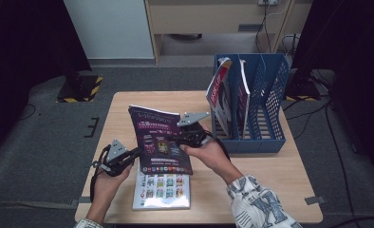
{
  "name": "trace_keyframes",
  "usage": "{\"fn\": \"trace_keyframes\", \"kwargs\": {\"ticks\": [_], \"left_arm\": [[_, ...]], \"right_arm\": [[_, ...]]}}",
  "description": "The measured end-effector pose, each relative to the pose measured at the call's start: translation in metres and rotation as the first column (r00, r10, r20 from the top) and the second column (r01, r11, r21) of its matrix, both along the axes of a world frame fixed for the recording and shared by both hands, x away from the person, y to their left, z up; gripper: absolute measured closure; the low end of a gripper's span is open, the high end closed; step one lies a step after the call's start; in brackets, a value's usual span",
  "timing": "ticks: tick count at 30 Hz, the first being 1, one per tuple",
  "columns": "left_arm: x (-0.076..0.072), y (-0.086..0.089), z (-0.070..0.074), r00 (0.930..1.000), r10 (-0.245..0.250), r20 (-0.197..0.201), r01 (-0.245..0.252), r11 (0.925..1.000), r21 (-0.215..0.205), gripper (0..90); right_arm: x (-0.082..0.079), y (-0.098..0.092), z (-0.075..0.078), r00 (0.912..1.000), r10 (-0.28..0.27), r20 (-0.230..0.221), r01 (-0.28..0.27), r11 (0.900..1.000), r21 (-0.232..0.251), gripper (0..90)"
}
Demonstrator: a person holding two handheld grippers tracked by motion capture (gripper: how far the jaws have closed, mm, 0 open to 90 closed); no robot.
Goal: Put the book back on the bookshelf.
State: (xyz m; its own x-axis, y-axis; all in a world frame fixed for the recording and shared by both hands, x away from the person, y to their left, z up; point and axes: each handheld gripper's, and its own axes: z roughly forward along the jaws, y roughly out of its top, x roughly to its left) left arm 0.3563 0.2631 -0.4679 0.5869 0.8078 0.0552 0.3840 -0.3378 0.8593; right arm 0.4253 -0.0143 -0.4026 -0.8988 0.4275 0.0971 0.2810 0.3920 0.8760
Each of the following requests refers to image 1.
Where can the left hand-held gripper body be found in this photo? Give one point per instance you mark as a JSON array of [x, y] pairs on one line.
[[115, 150]]

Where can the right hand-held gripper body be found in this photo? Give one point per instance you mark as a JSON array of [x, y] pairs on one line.
[[193, 118]]

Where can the purple magazine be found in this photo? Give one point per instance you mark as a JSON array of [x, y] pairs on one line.
[[150, 133], [242, 107]]

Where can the black and red magazine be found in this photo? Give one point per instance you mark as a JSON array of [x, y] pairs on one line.
[[221, 98]]

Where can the white picture grid magazine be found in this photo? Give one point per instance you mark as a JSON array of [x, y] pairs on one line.
[[163, 190]]

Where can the blue file rack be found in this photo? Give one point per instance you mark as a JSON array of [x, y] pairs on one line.
[[258, 146]]

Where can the person's right hand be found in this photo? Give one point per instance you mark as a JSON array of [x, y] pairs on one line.
[[212, 156]]

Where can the person's left hand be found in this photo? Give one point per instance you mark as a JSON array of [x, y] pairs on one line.
[[104, 190]]

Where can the grey tape strip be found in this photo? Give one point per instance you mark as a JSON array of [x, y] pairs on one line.
[[314, 200], [82, 200]]

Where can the beige office desk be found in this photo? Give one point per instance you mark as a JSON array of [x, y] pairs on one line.
[[207, 19]]

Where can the white cabinet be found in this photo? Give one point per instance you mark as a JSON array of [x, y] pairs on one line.
[[112, 28]]

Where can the white power strip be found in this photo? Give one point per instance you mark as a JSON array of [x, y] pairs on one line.
[[267, 2]]

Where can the black curtain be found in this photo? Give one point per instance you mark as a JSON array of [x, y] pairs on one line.
[[359, 47], [17, 47]]

